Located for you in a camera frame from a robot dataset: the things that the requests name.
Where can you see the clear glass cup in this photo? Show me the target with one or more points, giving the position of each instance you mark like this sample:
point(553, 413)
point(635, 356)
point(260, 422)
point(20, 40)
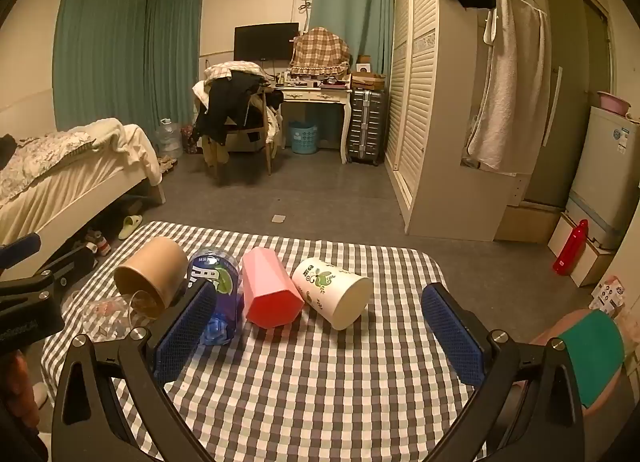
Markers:
point(113, 318)

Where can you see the pink faceted cup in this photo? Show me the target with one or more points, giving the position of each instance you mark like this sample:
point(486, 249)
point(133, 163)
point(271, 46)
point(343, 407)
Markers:
point(271, 299)

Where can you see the black flat monitor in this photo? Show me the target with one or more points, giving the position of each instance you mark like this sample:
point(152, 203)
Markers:
point(265, 42)

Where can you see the brown paper cup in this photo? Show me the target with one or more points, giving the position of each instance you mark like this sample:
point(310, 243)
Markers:
point(157, 270)

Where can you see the hanging white towel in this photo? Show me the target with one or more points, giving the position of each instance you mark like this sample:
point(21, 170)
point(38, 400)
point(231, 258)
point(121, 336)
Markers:
point(507, 132)

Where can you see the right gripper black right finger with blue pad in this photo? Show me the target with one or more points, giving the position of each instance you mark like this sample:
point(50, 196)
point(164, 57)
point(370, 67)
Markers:
point(525, 405)

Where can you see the printed carton box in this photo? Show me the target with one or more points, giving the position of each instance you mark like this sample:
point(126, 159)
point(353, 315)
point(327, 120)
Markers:
point(608, 296)

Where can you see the bed with beige sheets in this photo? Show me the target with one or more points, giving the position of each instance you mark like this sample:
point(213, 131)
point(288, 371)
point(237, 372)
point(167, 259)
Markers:
point(55, 183)

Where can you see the cardboard box on suitcase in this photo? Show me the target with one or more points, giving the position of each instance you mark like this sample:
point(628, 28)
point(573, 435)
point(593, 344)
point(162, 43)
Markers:
point(364, 78)

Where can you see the green slipper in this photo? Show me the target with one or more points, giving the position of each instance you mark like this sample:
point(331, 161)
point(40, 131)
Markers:
point(129, 225)

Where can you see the clear blue plastic bottle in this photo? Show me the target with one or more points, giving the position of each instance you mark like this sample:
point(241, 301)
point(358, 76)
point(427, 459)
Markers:
point(221, 269)

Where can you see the teal window curtain left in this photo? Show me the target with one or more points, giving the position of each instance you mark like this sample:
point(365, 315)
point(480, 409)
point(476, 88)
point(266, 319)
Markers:
point(133, 60)

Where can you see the white desk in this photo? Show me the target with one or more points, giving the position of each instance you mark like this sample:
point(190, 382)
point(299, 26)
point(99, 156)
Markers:
point(324, 96)

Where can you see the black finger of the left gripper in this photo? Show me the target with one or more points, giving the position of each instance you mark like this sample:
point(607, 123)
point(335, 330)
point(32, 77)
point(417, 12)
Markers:
point(31, 307)

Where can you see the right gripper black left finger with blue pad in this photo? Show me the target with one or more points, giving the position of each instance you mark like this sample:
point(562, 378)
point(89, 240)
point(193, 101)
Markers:
point(90, 422)

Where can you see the white small refrigerator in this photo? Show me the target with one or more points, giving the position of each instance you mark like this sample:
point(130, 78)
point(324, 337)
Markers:
point(605, 190)

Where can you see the large water jug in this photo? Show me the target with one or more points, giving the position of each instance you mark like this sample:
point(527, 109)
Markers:
point(169, 139)

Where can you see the silver ribbed suitcase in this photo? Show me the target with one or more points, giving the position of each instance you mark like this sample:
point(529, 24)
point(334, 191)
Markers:
point(367, 126)

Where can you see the red thermos bottle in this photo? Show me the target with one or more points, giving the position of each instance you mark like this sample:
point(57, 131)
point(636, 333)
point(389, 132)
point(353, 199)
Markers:
point(572, 249)

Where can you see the checkered tablecloth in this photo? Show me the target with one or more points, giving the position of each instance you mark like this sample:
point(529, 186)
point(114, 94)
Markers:
point(380, 390)

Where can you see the pink basin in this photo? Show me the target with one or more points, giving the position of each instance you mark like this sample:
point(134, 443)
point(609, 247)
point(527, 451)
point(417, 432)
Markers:
point(610, 102)

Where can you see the plaid cloth bundle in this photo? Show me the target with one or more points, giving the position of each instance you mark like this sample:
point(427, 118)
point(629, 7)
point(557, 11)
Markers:
point(320, 53)

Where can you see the chair piled with clothes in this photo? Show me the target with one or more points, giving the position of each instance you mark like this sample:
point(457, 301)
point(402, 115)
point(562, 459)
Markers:
point(236, 97)

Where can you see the blue laundry basket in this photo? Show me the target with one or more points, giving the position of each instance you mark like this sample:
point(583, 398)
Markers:
point(304, 137)

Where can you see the pink stool green cushion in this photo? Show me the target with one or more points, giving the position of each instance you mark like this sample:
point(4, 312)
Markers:
point(596, 348)

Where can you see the white louvered wardrobe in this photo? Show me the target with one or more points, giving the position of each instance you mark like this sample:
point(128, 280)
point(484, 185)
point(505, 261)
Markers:
point(431, 88)

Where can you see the white printed paper cup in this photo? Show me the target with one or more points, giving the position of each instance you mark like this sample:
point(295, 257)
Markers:
point(338, 296)

